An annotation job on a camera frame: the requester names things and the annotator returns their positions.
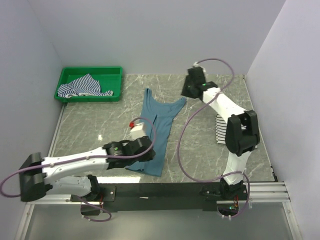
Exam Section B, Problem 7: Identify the green plastic bin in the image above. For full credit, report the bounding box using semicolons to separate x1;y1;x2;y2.
54;66;123;103

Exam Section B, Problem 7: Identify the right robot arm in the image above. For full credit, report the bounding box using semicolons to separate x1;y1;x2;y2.
181;63;260;200

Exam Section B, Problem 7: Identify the teal tank top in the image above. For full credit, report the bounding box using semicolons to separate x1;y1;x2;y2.
126;88;187;177

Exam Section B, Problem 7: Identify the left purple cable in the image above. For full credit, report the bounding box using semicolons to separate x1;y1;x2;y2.
0;116;158;222

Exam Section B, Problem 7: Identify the navy white striped tank top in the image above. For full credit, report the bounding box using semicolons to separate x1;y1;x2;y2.
57;73;114;99

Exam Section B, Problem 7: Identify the aluminium rail frame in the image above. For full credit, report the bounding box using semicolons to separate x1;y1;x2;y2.
15;99;302;240

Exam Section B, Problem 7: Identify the purple cable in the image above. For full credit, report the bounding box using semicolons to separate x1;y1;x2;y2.
176;57;251;219
0;116;158;222

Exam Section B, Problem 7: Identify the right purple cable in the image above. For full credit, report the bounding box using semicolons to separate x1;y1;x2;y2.
176;57;251;219

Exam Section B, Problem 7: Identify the black base beam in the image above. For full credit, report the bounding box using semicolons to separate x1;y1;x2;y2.
69;181;251;218

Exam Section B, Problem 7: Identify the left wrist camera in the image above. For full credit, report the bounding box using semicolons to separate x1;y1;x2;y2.
129;121;146;140

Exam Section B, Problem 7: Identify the black white striped tank top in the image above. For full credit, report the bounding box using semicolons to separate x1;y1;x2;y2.
215;114;227;145

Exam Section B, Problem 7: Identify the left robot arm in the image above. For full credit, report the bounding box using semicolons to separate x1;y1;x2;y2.
18;136;156;203

